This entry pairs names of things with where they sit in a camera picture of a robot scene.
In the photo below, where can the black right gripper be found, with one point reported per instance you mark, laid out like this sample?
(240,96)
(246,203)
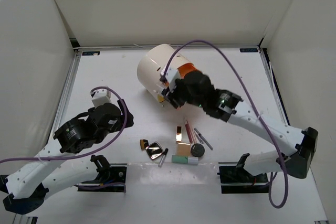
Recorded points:
(172,96)

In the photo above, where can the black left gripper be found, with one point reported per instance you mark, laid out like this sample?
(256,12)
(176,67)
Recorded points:
(118,124)

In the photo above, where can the orange plastic drawer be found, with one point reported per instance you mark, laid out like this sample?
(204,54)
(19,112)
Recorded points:
(185,69)

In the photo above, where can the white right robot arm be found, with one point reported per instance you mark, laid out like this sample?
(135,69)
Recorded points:
(294,147)

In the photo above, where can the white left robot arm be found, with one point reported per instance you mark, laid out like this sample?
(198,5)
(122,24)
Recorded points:
(54,168)

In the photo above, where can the yellow lower drawer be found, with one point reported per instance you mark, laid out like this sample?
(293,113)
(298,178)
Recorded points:
(160,99)

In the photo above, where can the grey patterned eyeliner pencil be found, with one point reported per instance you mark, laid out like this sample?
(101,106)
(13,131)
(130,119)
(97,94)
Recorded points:
(202,138)

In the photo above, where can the cream cylindrical organizer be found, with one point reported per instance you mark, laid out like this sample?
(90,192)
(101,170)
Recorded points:
(150,66)

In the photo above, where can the gold black lipstick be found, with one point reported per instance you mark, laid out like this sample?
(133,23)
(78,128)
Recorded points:
(178,137)

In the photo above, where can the dark logo sticker right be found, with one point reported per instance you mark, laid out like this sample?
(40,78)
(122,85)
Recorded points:
(248,50)

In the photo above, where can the dark logo sticker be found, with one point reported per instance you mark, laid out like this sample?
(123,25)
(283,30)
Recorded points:
(248,50)
(90,53)

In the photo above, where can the round black compact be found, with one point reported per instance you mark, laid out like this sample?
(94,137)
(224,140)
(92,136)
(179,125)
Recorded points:
(197,150)

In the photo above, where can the black square compact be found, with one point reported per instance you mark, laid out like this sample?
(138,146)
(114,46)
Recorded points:
(154,150)

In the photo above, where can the mint green tube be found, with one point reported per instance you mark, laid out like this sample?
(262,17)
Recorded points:
(178,159)

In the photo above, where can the dark logo sticker left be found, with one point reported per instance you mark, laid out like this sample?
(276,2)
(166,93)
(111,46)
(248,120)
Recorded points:
(90,53)

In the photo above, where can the clear mascara black cap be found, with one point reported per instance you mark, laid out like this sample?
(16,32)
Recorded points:
(163,157)

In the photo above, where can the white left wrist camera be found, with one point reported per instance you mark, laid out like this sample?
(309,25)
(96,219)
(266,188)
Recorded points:
(100,97)

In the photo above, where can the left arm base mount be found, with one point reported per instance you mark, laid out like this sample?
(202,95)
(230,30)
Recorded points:
(111,178)

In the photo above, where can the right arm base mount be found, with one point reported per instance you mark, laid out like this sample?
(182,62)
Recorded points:
(235,180)

